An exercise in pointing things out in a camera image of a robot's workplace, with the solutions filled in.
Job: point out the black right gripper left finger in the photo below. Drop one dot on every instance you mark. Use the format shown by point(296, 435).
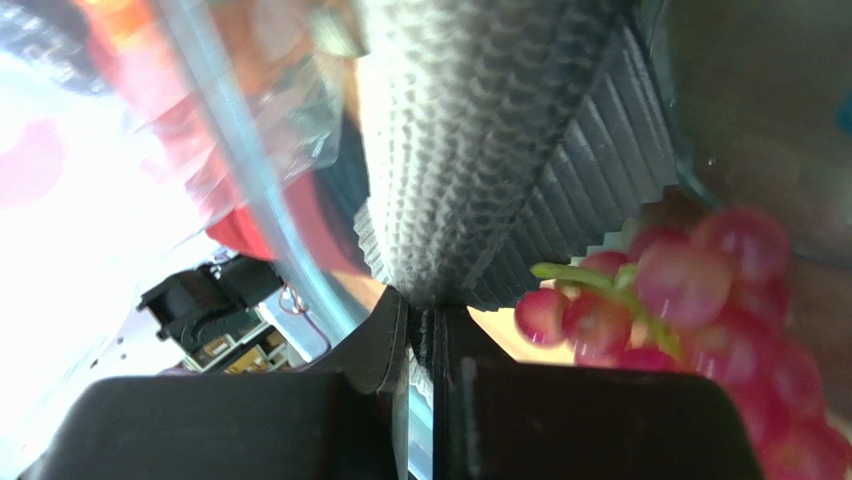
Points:
point(344, 416)

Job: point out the dark red folded cloth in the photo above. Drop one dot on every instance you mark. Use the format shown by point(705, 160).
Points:
point(319, 219)

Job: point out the clear zip top bag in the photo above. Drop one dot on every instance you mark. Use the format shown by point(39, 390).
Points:
point(130, 127)

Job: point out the grey toy fish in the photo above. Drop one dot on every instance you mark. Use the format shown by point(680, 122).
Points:
point(463, 105)

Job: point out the red grape bunch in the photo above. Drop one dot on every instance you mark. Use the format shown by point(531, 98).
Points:
point(711, 301)

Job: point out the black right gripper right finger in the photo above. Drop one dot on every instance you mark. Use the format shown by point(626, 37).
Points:
point(497, 418)

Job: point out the clear plastic food tray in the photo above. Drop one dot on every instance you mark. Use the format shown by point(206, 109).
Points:
point(760, 96)

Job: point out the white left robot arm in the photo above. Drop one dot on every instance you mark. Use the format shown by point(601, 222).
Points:
point(198, 305)

